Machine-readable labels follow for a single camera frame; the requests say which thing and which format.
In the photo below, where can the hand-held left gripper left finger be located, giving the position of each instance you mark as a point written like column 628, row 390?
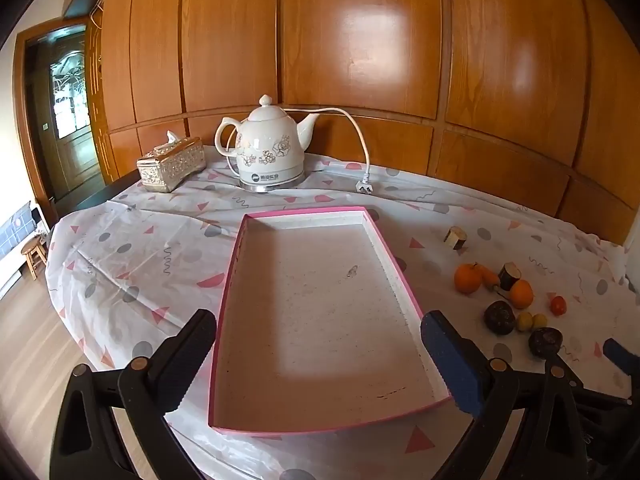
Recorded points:
column 187, row 355

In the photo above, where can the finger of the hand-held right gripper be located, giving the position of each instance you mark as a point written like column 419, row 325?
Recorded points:
column 622, row 357
column 602, row 396

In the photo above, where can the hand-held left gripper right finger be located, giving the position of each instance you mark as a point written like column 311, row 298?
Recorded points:
column 450, row 360

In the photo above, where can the dark purple round fruit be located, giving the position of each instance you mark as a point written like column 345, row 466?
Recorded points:
column 545, row 343
column 499, row 318

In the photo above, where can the orange with stem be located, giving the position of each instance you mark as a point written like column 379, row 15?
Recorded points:
column 467, row 280

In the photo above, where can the red tomato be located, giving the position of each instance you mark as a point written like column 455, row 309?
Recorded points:
column 558, row 305

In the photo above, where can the small yellow-green fruit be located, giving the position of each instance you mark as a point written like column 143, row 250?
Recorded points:
column 524, row 321
column 540, row 320

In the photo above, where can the small carrot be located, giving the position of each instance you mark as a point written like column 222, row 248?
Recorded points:
column 489, row 276

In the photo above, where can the dark bark sugarcane piece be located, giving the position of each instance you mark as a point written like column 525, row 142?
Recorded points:
column 456, row 238
column 510, row 275

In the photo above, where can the pink rimmed rectangular tray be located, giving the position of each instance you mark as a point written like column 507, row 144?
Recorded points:
column 320, row 320

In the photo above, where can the white patterned tablecloth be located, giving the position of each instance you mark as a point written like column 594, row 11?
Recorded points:
column 140, row 260

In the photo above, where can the small wooden stool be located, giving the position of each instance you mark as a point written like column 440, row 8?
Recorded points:
column 34, row 255

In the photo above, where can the silver kettle base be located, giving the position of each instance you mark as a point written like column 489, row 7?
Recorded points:
column 270, row 186

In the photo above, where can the cream embossed tissue box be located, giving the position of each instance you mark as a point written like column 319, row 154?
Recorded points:
column 170, row 165

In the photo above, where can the white floral ceramic kettle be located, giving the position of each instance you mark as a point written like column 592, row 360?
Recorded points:
column 270, row 145

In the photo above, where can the wooden door with glass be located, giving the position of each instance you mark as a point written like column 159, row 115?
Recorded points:
column 67, row 110

